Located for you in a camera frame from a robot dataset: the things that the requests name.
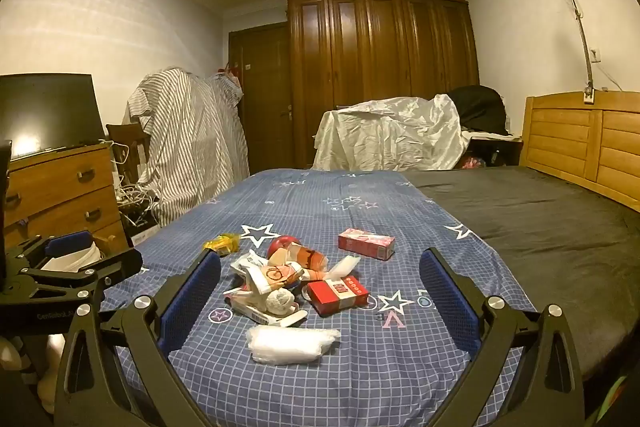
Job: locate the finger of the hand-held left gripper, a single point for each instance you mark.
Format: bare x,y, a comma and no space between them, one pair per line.
67,243
110,269

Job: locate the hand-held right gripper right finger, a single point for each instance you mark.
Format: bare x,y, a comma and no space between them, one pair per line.
445,302

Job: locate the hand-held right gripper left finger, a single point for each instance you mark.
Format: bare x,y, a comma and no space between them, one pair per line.
195,297

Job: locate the red cigarette box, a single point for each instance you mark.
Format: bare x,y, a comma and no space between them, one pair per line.
335,297

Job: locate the person's left forearm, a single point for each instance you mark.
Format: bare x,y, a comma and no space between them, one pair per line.
50,372

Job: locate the white flat paper box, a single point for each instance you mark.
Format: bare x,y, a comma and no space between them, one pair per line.
250,309

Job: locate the wooden dresser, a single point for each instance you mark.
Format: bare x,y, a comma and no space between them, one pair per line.
55,187

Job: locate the yellow snack packet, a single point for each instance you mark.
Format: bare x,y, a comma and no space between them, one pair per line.
223,243

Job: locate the white and red snack wrapper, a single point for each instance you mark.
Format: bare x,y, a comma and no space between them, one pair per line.
260,274

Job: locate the white rolled face mask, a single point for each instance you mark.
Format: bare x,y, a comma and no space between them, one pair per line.
279,302

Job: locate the pink box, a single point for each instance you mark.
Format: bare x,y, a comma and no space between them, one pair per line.
365,243

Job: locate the red apple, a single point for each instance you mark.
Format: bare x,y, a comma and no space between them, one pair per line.
280,244

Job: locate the clear plastic bag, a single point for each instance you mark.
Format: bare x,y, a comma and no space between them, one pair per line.
290,343

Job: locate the wooden chair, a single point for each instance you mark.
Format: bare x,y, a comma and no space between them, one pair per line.
125,137

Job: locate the black television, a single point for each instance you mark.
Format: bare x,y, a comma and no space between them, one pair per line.
45,112

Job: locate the pink bag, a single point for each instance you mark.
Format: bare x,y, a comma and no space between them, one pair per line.
470,162

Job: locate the striped cloth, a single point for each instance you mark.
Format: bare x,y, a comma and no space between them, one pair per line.
190,132

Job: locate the blue star-print bed sheet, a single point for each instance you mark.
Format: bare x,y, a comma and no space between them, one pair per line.
325,197

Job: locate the dark wooden table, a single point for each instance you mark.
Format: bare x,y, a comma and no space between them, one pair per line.
500,147

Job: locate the white cloth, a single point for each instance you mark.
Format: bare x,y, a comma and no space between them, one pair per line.
390,132

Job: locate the black cloth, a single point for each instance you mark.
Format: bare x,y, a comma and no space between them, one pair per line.
480,107

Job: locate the wooden headboard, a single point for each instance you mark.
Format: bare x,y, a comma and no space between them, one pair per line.
565,137

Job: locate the dark wooden door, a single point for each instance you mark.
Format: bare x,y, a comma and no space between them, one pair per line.
265,82

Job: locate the brown wooden wardrobe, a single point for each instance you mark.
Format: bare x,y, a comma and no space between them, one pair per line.
380,57

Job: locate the white wall socket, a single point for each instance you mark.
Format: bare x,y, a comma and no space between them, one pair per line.
595,54

